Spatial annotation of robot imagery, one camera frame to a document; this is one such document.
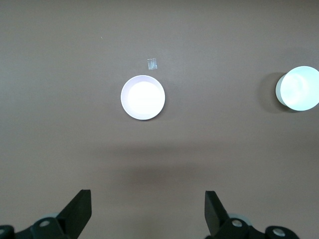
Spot brown table cover sheet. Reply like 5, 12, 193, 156
0, 0, 319, 239

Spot white plastic bowl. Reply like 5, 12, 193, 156
120, 75, 166, 121
275, 65, 319, 112

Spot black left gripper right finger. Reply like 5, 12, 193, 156
204, 190, 299, 239

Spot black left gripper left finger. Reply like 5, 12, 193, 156
0, 189, 92, 239

